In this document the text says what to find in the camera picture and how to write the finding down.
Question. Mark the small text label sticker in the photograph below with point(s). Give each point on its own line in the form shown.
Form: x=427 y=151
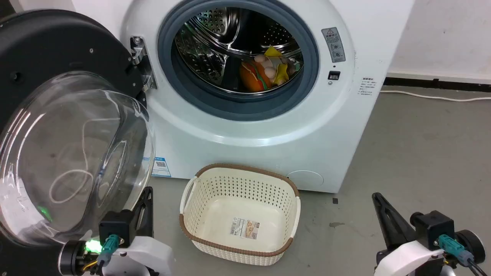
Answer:
x=367 y=86

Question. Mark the metal door hinge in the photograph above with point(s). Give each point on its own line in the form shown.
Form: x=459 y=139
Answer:
x=140 y=61

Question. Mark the orange hamburger plush toy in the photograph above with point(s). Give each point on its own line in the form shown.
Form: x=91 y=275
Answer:
x=253 y=78

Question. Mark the washer door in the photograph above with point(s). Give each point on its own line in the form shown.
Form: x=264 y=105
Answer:
x=57 y=145

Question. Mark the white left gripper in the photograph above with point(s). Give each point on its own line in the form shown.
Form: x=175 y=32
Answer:
x=145 y=255

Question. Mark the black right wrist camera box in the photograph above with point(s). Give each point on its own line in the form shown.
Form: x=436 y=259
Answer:
x=433 y=229

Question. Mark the doll with yellow clothes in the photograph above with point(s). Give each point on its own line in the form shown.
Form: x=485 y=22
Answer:
x=277 y=67

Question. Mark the round filter cover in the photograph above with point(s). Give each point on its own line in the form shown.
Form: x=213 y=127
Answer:
x=305 y=178

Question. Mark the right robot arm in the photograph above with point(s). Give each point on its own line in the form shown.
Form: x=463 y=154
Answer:
x=472 y=245

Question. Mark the paper label in basket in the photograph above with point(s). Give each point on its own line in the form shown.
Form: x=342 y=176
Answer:
x=244 y=228

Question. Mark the white front-load washing machine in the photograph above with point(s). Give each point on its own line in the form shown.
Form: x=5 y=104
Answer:
x=245 y=145

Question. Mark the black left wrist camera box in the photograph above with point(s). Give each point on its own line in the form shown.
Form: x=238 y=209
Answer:
x=117 y=227

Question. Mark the black baseboard strip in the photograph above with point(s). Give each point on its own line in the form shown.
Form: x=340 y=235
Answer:
x=437 y=84

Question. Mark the blue white QR sticker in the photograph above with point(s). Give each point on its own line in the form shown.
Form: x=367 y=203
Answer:
x=161 y=167

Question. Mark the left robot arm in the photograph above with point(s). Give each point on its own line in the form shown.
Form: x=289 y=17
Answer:
x=76 y=257

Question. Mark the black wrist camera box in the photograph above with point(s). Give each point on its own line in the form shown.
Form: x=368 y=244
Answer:
x=117 y=227
x=433 y=229

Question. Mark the black door lock slot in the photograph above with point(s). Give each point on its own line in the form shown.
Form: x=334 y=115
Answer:
x=334 y=75

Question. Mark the stainless steel washer drum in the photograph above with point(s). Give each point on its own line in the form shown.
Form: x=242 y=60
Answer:
x=215 y=42

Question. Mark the grey warning sticker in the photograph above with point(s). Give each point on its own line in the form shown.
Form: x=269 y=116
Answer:
x=334 y=44

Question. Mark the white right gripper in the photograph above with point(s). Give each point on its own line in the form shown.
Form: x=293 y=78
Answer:
x=410 y=260

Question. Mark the cream plastic laundry basket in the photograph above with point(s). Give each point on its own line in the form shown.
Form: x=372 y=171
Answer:
x=238 y=230

